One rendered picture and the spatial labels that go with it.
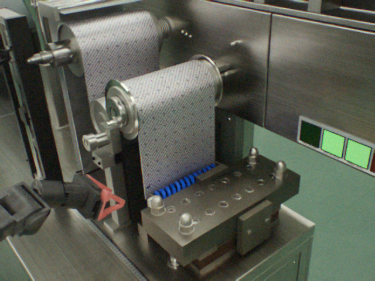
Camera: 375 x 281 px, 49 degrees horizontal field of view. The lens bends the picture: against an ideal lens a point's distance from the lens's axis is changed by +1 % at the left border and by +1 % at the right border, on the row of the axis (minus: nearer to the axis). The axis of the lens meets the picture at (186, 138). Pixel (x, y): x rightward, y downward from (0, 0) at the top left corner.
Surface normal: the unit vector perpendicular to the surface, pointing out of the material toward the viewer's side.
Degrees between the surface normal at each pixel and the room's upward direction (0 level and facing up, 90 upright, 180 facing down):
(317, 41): 90
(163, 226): 0
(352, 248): 0
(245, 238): 90
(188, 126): 90
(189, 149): 90
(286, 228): 0
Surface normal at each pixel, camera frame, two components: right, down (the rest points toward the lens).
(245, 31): -0.78, 0.33
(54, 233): -0.04, -0.87
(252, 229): 0.63, 0.36
